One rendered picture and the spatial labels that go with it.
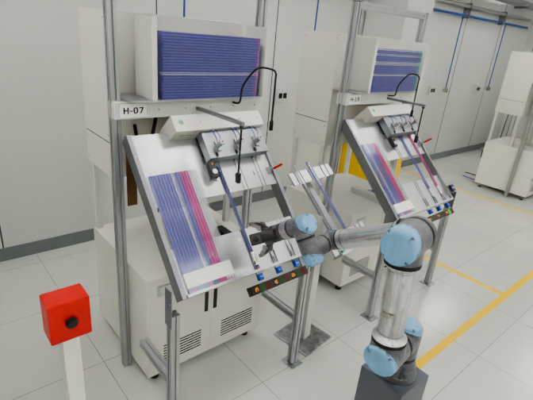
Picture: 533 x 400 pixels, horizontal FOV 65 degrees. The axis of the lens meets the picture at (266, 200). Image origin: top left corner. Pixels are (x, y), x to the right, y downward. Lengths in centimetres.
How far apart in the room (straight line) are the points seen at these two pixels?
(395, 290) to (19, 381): 188
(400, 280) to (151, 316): 118
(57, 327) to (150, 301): 51
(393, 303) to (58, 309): 111
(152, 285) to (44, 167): 165
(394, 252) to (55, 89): 259
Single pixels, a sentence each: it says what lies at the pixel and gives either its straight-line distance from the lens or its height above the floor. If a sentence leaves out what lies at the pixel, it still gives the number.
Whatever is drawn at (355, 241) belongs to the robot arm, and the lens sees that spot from 158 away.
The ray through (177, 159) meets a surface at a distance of 189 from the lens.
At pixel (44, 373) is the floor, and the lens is 255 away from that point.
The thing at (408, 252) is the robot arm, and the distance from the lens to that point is 130.
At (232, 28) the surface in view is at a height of 169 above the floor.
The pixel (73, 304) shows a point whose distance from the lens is 164.
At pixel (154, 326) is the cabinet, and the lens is 213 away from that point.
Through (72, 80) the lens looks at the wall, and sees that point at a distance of 331.
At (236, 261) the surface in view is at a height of 77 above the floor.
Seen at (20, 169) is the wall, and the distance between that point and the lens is 336.
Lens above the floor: 170
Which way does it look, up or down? 22 degrees down
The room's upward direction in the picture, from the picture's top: 5 degrees clockwise
